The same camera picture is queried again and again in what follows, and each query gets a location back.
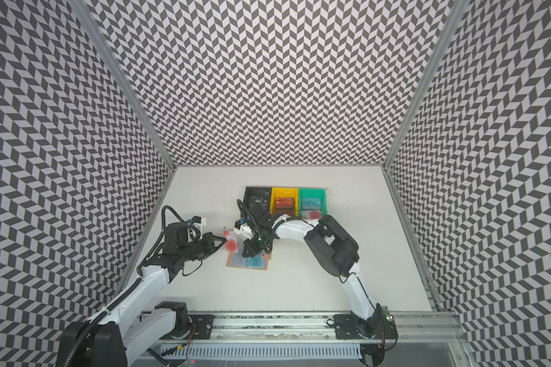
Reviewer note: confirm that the white red circle card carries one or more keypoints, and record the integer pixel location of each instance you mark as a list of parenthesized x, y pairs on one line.
[(231, 244)]

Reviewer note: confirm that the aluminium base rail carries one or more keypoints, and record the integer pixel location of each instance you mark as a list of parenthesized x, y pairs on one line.
[(286, 327)]

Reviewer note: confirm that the card in green bin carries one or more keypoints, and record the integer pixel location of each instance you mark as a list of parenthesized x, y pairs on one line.
[(312, 208)]

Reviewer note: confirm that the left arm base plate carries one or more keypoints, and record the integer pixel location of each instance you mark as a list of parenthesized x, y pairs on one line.
[(197, 326)]

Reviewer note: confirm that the green storage bin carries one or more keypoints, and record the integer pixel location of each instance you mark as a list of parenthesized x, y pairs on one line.
[(314, 192)]

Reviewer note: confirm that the teal VIP card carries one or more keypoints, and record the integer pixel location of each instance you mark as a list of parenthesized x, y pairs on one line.
[(257, 262)]

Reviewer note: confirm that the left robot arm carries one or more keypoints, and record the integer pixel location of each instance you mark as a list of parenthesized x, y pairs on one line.
[(114, 336)]

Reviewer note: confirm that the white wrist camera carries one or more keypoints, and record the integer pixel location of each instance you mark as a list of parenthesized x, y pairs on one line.
[(199, 222), (242, 228)]

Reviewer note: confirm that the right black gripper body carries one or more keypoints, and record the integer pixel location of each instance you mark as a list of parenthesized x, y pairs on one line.
[(262, 237)]

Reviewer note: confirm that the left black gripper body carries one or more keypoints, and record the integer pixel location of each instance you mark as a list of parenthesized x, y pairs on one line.
[(196, 249)]

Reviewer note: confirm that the yellow storage bin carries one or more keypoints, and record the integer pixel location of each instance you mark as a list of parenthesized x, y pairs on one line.
[(285, 192)]

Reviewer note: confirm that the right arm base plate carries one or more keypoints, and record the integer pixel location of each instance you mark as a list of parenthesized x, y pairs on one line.
[(349, 326)]

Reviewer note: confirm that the black storage bin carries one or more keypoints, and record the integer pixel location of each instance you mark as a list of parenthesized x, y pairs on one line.
[(258, 213)]

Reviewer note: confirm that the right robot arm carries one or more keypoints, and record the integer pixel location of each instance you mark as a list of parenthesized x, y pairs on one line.
[(337, 253)]

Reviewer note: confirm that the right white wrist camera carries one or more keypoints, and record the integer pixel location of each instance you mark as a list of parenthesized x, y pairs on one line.
[(242, 228)]

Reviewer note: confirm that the tan leather card holder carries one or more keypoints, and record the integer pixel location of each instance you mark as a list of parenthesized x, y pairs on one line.
[(235, 260)]

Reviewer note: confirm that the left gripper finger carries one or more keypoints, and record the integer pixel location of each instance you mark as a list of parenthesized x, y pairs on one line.
[(212, 252), (214, 241)]

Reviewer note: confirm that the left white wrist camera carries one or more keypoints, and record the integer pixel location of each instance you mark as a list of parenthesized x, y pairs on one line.
[(199, 222)]

